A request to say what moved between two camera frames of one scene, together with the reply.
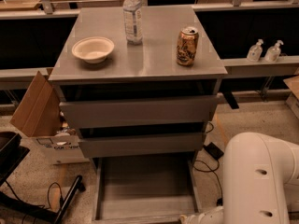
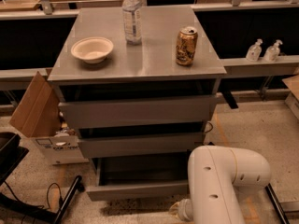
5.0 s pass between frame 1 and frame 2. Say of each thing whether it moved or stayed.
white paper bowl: stayed
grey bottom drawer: moved
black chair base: stayed
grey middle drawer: stayed
